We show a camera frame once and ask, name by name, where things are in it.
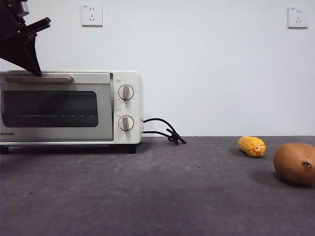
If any glass oven door with handle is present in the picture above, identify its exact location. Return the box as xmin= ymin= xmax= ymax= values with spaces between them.
xmin=0 ymin=72 xmax=114 ymax=143

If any brown potato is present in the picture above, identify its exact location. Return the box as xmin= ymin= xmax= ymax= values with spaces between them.
xmin=273 ymin=143 xmax=315 ymax=185

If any cream oven knob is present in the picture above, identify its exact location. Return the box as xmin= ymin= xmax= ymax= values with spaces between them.
xmin=118 ymin=115 xmax=135 ymax=133
xmin=118 ymin=85 xmax=135 ymax=102

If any cream white toaster oven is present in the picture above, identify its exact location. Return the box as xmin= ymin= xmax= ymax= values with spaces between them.
xmin=0 ymin=70 xmax=143 ymax=154

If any yellow corn cob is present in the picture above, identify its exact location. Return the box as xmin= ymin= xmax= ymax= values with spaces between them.
xmin=237 ymin=136 xmax=267 ymax=158

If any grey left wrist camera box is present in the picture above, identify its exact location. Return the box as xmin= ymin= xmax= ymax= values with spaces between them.
xmin=17 ymin=0 xmax=30 ymax=17

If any wire oven rack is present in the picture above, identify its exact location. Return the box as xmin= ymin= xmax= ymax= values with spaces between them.
xmin=4 ymin=114 xmax=96 ymax=118

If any white wall socket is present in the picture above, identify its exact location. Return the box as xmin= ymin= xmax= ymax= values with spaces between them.
xmin=81 ymin=4 xmax=103 ymax=27
xmin=287 ymin=6 xmax=309 ymax=30

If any black oven power cable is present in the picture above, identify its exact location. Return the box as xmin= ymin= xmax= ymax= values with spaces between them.
xmin=143 ymin=118 xmax=187 ymax=146

